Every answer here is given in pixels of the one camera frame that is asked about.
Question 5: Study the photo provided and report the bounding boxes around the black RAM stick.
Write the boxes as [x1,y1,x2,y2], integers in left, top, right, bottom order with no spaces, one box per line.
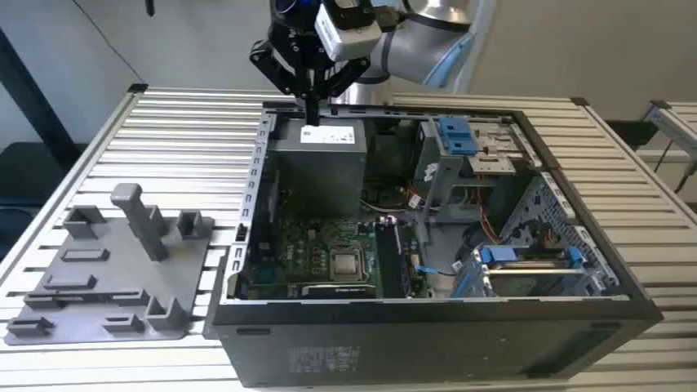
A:
[24,290,144,301]

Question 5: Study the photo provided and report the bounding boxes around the black open PC case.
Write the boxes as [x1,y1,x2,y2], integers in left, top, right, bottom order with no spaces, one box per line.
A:
[201,100,664,388]

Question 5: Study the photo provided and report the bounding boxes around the metal CPU socket cover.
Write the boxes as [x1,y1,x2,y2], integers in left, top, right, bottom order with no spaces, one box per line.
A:
[325,243,372,283]

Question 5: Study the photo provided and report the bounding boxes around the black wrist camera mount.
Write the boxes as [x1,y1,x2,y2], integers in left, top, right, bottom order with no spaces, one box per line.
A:
[331,0,404,32]

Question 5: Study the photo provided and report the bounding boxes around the metal slat side table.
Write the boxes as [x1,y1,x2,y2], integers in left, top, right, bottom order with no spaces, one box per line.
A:
[636,100,697,164]

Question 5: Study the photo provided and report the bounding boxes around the yellow and white wire bundle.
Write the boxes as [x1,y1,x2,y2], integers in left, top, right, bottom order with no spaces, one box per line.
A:
[361,181,424,213]

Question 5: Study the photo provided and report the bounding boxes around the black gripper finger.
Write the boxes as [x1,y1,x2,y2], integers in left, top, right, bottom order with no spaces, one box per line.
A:
[312,58,372,125]
[248,38,315,125]

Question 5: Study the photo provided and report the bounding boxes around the grey metal drive bay bracket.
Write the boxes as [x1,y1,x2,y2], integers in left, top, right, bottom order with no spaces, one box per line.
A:
[415,118,519,224]

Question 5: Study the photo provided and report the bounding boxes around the black slanted post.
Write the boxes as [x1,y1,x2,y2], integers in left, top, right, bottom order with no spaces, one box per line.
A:
[0,26,78,148]

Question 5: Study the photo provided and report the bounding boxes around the thin black wall cable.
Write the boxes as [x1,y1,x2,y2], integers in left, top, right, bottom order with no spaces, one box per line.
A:
[75,0,142,86]

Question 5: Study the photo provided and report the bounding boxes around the blue plastic drive carrier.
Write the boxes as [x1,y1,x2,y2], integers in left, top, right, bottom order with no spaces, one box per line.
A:
[437,117,477,157]

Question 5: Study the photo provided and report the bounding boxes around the dark black chair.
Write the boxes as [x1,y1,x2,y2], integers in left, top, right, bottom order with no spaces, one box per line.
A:
[0,141,83,246]

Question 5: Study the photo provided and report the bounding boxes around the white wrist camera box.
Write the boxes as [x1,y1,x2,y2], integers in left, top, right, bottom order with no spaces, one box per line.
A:
[313,7,384,63]

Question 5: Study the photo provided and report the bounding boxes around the grey power supply unit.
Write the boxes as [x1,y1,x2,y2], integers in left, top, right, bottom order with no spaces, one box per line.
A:
[269,118,367,218]

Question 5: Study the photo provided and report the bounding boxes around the black card with white print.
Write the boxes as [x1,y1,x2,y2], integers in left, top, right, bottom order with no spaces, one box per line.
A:
[293,283,380,301]

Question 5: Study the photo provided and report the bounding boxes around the grey plastic parts rack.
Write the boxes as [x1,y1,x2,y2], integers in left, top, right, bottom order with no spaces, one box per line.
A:
[3,183,217,346]

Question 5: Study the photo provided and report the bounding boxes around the disk bay with blue rails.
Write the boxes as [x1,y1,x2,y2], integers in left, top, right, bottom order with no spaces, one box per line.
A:
[451,243,620,299]

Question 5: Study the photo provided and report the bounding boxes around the orange wires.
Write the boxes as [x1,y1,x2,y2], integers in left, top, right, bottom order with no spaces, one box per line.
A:
[476,185,500,246]

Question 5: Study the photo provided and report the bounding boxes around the black background box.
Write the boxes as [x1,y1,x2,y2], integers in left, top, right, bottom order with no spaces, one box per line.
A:
[604,120,660,152]

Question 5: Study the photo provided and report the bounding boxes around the silver CPU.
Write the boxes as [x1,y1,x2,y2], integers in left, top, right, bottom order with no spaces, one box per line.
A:
[331,252,365,283]

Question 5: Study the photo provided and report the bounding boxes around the green motherboard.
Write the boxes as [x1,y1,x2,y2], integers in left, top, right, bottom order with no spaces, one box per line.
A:
[241,216,432,301]

